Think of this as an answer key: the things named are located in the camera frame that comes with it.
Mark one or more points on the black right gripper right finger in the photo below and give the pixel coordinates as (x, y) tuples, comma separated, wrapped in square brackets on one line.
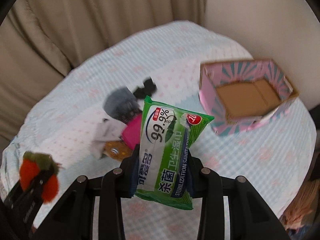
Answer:
[(206, 184)]

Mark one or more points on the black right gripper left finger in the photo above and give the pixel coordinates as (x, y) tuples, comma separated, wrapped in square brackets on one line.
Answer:
[(117, 184)]

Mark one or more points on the brown plush toy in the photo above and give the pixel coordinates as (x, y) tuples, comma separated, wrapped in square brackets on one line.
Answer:
[(117, 150)]

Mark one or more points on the green wet wipes pack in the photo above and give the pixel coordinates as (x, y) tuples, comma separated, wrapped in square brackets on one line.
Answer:
[(166, 134)]

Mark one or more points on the magenta pouch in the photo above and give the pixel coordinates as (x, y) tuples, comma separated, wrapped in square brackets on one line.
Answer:
[(131, 133)]

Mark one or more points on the red strawberry plush toy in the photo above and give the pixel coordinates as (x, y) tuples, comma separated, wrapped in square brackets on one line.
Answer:
[(32, 165)]

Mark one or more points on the white soft cloth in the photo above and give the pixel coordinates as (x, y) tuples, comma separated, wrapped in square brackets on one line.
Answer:
[(107, 131)]

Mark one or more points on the black printed scrunchie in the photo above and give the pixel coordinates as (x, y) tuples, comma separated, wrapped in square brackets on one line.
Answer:
[(128, 110)]

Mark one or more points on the grey fluffy pompom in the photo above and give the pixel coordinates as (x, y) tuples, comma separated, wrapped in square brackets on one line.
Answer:
[(115, 99)]

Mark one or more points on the pink patterned cardboard box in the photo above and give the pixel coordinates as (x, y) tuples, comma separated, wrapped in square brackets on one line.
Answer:
[(243, 95)]

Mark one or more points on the beige curtain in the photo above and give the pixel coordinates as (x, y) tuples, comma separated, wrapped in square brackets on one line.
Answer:
[(43, 40)]

